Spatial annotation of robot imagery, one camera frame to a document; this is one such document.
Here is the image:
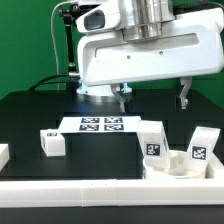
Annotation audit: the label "black cables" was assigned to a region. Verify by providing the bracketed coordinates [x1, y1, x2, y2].
[28, 0, 83, 92]

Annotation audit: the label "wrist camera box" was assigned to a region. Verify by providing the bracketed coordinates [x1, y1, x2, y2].
[76, 2, 121, 34]

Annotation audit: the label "white block at left edge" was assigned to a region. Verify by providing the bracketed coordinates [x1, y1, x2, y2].
[0, 144, 9, 171]

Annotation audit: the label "white L-shaped obstacle frame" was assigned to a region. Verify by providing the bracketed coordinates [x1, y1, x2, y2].
[0, 157, 224, 208]

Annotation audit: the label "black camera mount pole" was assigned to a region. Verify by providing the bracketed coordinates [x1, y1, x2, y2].
[59, 7, 80, 91]

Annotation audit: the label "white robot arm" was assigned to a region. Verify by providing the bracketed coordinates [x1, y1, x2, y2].
[77, 0, 224, 111]

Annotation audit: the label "white tag base sheet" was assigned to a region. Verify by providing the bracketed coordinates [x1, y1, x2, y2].
[58, 116, 141, 133]

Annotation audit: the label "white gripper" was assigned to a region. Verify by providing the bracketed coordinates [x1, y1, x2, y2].
[78, 8, 224, 112]

